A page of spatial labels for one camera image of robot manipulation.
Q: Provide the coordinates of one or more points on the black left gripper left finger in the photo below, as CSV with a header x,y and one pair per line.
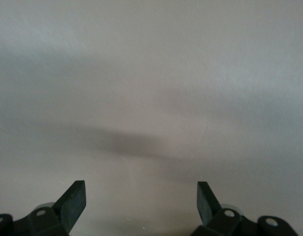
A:
x,y
70,209

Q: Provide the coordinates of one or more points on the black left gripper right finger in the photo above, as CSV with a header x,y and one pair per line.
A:
x,y
208,211

